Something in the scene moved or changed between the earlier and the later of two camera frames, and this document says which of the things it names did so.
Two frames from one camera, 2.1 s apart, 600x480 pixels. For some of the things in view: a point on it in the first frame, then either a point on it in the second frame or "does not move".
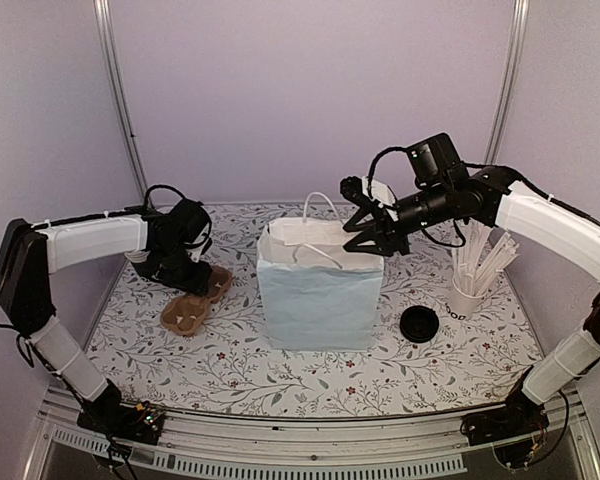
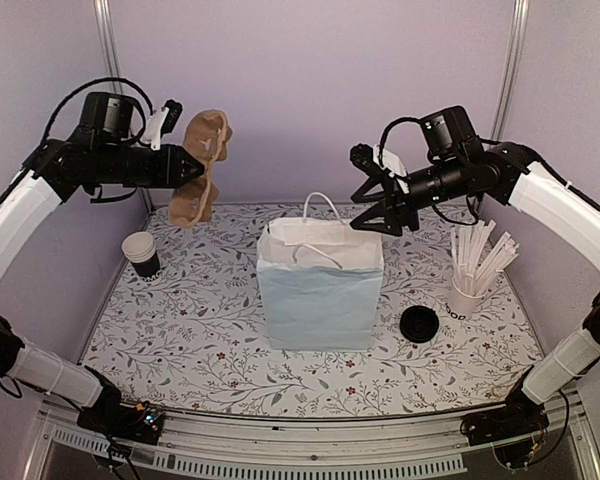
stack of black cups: [139, 260] does not move
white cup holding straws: [460, 305] does not move
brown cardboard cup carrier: [185, 314] to [206, 137]
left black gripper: [199, 284] to [171, 172]
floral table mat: [424, 356] does not move
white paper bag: [318, 296] does not move
